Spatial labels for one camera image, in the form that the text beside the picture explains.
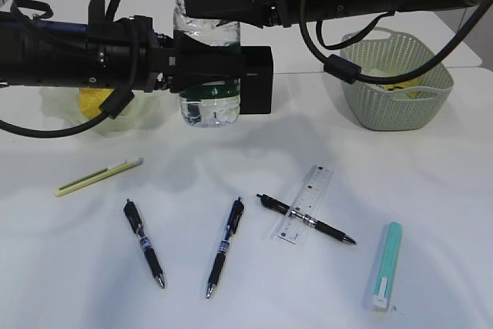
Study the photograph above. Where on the yellow-green utility knife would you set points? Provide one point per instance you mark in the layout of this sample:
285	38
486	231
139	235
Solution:
97	176

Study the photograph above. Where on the yellow white waste paper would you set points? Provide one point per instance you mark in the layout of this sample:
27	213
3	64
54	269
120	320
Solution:
402	86

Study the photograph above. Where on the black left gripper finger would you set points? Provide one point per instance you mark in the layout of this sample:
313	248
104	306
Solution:
197	63

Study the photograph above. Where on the black gel pen left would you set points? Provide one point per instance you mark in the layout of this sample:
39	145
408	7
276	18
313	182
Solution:
137	226

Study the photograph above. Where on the clear plastic water bottle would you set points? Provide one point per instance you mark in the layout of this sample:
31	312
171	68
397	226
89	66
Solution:
214	104

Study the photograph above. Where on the yellow pear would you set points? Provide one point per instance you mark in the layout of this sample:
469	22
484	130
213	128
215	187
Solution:
90	100

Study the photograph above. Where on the green woven plastic basket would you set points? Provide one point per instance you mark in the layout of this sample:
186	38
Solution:
386	53

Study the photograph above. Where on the teal white utility knife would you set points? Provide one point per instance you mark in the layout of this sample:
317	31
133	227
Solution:
387	267

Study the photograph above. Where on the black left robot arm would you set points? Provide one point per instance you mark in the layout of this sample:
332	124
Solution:
64	54

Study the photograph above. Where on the black square pen holder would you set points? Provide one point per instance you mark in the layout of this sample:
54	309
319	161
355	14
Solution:
256	86

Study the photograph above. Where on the black gel pen on ruler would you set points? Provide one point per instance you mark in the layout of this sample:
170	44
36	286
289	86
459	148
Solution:
282	208

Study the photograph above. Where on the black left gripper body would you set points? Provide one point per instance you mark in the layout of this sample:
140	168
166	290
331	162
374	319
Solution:
156	54

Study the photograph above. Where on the clear plastic ruler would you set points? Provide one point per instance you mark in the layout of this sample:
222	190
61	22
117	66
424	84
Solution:
291	229

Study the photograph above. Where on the blue black gel pen middle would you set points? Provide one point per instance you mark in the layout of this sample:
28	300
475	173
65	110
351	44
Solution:
222	251

